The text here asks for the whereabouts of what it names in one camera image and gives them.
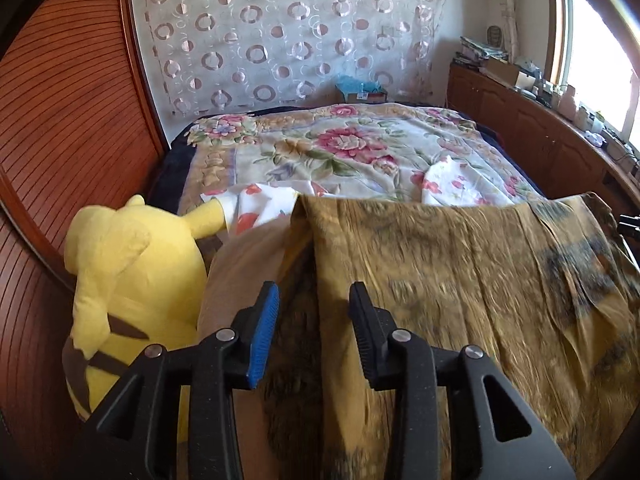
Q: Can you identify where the floral blanket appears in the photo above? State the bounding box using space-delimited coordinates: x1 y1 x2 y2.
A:
177 102 546 216

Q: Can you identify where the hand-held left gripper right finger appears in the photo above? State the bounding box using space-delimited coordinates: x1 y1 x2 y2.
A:
348 281 576 480

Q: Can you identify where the yellow plush toy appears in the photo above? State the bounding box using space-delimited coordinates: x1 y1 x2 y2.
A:
62 195 238 443

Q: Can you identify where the tied white window curtain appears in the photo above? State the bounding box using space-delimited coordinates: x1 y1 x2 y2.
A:
487 0 521 53

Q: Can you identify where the circle patterned sheer curtain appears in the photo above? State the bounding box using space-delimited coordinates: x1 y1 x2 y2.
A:
131 0 448 118

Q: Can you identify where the beige pillow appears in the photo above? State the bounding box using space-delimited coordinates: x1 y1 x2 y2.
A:
196 215 301 480

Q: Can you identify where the pale pink bottle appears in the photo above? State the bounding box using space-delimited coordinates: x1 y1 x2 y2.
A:
557 85 578 118

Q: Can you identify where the teal box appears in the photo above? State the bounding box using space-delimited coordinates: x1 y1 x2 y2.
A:
335 74 390 106

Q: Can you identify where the white floral cloth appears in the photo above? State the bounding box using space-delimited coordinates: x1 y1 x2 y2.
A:
200 154 518 238

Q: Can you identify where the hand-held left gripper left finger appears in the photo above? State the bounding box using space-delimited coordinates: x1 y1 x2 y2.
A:
75 281 281 480

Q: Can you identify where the cardboard box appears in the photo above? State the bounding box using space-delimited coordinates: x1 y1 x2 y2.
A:
482 55 521 83

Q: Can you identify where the golden patterned garment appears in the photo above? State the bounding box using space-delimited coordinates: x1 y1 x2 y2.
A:
265 192 640 480

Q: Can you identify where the window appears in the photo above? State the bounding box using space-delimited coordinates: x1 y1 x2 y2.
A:
547 0 640 146

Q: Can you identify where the low wooden cabinet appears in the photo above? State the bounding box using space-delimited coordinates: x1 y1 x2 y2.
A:
446 60 640 211

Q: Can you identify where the wooden slatted wardrobe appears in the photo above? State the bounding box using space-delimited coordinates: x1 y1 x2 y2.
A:
0 0 173 431

